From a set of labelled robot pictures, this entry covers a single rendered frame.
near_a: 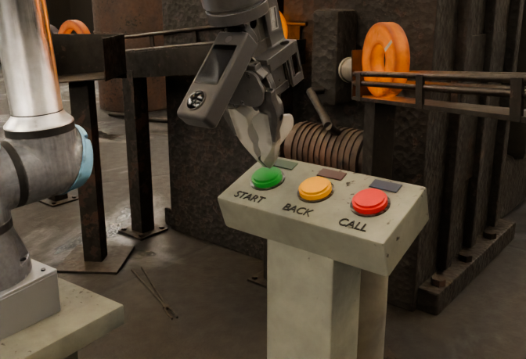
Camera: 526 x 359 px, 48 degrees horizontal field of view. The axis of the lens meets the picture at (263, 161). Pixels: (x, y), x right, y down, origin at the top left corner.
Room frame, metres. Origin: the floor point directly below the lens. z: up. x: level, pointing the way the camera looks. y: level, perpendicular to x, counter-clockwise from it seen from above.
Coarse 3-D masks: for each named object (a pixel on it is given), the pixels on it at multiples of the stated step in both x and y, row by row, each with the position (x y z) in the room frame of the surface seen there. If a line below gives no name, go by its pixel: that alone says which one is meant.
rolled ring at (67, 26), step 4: (68, 20) 2.25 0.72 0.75; (72, 20) 2.24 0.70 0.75; (76, 20) 2.24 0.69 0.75; (64, 24) 2.26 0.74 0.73; (68, 24) 2.25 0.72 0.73; (72, 24) 2.23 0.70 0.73; (76, 24) 2.22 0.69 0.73; (80, 24) 2.22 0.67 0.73; (84, 24) 2.23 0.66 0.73; (60, 28) 2.28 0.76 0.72; (64, 28) 2.26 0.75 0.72; (68, 28) 2.25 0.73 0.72; (72, 28) 2.23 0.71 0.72; (76, 28) 2.22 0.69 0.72; (80, 28) 2.21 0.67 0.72; (84, 28) 2.21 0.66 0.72; (60, 32) 2.28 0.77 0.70; (64, 32) 2.27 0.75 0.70; (68, 32) 2.28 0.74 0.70; (80, 32) 2.21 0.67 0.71; (84, 32) 2.20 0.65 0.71; (88, 32) 2.22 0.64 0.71
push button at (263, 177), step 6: (264, 168) 0.74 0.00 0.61; (270, 168) 0.74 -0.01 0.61; (276, 168) 0.73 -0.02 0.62; (258, 174) 0.73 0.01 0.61; (264, 174) 0.73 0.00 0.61; (270, 174) 0.72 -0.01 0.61; (276, 174) 0.72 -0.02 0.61; (282, 174) 0.73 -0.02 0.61; (252, 180) 0.72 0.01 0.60; (258, 180) 0.72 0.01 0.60; (264, 180) 0.71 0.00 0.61; (270, 180) 0.71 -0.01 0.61; (276, 180) 0.71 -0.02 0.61; (258, 186) 0.72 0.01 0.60; (264, 186) 0.71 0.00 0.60; (270, 186) 0.71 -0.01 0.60
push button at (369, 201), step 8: (360, 192) 0.65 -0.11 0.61; (368, 192) 0.64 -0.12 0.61; (376, 192) 0.64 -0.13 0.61; (352, 200) 0.64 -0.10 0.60; (360, 200) 0.63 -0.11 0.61; (368, 200) 0.63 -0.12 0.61; (376, 200) 0.63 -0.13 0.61; (384, 200) 0.63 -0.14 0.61; (360, 208) 0.62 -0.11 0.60; (368, 208) 0.62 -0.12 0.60; (376, 208) 0.62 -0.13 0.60
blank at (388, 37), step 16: (368, 32) 1.27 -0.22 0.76; (384, 32) 1.20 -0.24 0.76; (400, 32) 1.19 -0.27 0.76; (368, 48) 1.27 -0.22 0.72; (384, 48) 1.20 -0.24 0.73; (400, 48) 1.16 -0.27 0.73; (368, 64) 1.27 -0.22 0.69; (400, 64) 1.16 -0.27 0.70; (368, 80) 1.26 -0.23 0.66; (384, 80) 1.19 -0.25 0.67; (400, 80) 1.16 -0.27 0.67; (384, 96) 1.20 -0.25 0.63
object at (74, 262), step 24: (72, 48) 1.88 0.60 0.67; (96, 48) 1.87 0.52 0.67; (120, 48) 1.82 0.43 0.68; (72, 72) 1.88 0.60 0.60; (96, 72) 1.87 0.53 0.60; (120, 72) 1.80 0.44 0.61; (72, 96) 1.74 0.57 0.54; (96, 120) 1.79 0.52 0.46; (96, 144) 1.77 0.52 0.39; (96, 168) 1.76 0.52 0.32; (96, 192) 1.74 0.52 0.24; (96, 216) 1.74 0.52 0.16; (96, 240) 1.74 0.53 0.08; (72, 264) 1.72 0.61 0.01; (96, 264) 1.72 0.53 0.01; (120, 264) 1.72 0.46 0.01
